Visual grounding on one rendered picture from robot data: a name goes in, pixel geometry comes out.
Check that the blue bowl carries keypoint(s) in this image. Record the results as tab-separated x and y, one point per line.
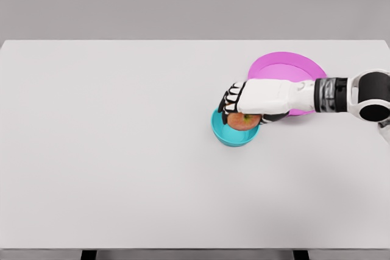
234	138

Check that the pink plate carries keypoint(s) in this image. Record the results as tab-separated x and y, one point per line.
283	65

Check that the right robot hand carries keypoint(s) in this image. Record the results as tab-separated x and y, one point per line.
262	95

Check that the red apple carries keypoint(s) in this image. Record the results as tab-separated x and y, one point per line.
242	121

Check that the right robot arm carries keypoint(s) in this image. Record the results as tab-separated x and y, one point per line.
341	97

